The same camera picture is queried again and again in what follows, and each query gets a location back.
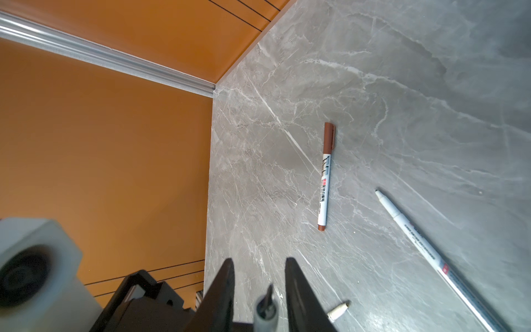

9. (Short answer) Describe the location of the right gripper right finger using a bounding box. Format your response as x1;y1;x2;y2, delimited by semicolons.
285;257;336;331

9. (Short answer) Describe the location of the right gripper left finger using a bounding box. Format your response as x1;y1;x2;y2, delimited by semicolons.
184;258;235;331

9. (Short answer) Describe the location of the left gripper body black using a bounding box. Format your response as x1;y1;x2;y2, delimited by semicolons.
91;270;195;331

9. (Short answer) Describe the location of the white pen dark green end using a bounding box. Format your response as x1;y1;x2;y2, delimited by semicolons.
253;284;279;332

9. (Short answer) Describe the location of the white pen brown end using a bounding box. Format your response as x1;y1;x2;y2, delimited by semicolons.
317;123;335;232

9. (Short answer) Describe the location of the white pen yellow end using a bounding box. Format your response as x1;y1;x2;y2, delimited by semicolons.
327;300;351;323

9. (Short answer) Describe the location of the white pen light green end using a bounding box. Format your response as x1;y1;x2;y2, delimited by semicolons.
375;190;507;331

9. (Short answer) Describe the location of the left aluminium corner post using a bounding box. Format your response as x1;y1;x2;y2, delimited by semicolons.
1;11;216;98

